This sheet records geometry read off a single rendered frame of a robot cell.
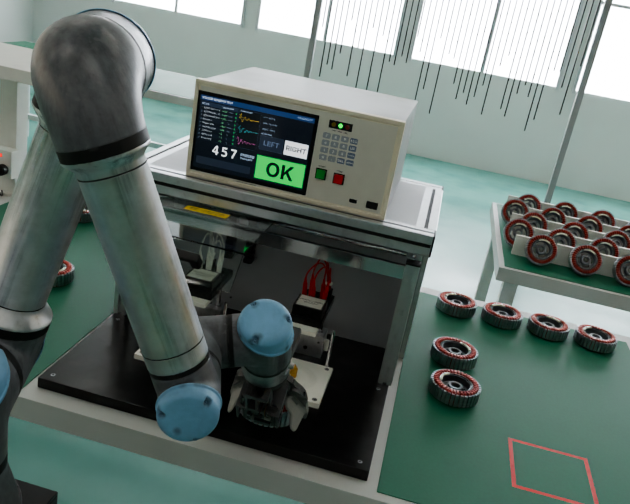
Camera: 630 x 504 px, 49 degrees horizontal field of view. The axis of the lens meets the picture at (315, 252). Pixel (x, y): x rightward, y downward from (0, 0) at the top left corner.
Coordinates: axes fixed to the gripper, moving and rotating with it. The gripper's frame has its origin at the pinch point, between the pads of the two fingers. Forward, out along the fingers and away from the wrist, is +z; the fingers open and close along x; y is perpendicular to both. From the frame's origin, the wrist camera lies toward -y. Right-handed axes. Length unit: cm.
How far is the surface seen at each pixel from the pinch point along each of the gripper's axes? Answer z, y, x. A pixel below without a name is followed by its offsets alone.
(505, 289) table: 90, -98, 56
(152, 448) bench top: 6.5, 12.0, -18.3
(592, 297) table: 82, -98, 84
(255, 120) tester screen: -15, -51, -20
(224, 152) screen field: -8, -46, -25
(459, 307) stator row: 48, -59, 36
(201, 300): 10.9, -21.3, -22.1
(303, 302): 8.5, -26.1, -1.1
